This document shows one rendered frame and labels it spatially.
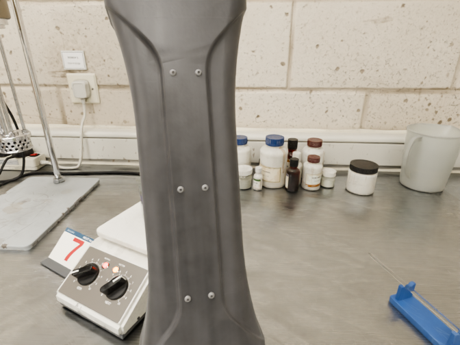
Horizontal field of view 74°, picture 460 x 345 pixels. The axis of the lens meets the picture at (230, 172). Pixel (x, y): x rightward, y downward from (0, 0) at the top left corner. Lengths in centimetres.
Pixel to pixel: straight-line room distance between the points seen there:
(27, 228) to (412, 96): 99
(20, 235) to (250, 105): 64
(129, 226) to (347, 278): 36
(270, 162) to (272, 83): 24
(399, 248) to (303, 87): 49
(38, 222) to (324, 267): 57
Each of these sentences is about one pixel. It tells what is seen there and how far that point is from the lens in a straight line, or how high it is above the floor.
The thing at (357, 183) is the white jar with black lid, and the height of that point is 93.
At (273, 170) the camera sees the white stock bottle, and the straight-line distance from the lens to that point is 78.
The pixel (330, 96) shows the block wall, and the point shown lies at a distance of 94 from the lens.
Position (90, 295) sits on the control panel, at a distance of 49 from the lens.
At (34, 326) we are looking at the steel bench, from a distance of 54.
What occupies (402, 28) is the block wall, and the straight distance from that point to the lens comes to 98.
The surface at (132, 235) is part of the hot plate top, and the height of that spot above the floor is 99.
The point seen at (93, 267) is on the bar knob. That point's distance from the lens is 49.
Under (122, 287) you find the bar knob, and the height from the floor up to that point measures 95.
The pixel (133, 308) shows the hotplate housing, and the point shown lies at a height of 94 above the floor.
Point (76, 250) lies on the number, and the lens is 61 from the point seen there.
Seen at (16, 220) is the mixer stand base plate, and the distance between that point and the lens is 79.
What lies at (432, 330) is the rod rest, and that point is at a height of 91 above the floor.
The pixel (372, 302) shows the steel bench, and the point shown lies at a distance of 54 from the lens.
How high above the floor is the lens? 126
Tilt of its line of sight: 24 degrees down
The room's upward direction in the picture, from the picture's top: straight up
